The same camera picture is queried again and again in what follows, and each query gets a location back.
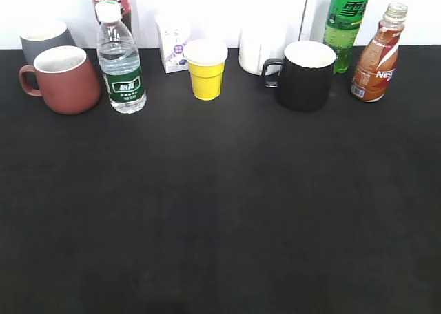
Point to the grey ceramic mug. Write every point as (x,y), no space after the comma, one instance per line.
(43,34)

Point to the clear water bottle green label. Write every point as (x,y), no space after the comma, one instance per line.
(119,60)

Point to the yellow plastic cup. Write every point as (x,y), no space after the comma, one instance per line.
(206,59)

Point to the black ceramic mug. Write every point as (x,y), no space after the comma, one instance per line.
(304,80)

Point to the brown nestea bottle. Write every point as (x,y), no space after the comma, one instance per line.
(379,59)

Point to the white ceramic mug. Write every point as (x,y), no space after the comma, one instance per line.
(258,45)

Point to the red ceramic mug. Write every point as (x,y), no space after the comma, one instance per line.
(64,78)

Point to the white purple milk carton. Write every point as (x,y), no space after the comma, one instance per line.
(174,33)

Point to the green sprite bottle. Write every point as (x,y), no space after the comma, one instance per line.
(343,22)

